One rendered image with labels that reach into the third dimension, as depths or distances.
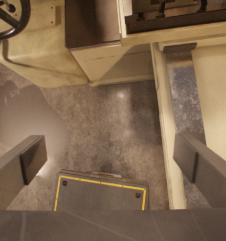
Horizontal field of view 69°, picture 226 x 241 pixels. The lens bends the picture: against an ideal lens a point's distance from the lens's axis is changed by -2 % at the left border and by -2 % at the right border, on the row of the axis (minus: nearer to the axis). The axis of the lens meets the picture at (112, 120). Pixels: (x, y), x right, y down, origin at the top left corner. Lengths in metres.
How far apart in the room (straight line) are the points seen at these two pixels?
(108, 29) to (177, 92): 0.62
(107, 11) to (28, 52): 0.61
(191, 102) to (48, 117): 1.37
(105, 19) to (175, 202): 1.16
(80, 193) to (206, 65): 1.16
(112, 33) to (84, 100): 0.76
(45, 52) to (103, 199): 1.11
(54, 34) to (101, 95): 0.69
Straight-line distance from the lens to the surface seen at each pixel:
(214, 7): 0.86
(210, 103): 0.98
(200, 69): 1.02
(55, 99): 1.84
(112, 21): 1.27
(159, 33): 0.83
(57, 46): 1.29
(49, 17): 1.42
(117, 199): 1.32
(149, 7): 0.76
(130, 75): 1.66
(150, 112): 1.62
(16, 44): 1.47
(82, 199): 1.37
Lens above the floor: 1.58
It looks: 78 degrees down
